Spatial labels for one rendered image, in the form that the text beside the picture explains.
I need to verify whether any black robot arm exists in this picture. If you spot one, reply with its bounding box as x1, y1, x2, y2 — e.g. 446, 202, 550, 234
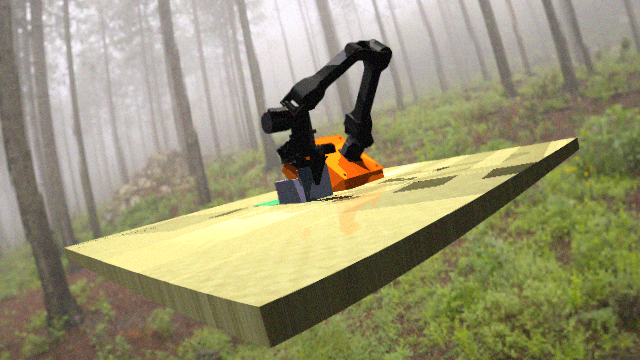
261, 39, 392, 161

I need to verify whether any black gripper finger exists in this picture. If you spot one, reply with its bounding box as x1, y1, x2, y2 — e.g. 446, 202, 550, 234
290, 161, 309, 169
304, 156, 328, 185

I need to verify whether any orange l-shaped part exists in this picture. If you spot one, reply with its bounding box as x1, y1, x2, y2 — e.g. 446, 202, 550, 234
282, 162, 298, 180

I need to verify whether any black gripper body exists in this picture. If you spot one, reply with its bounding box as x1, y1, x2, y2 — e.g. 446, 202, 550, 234
281, 126, 336, 164

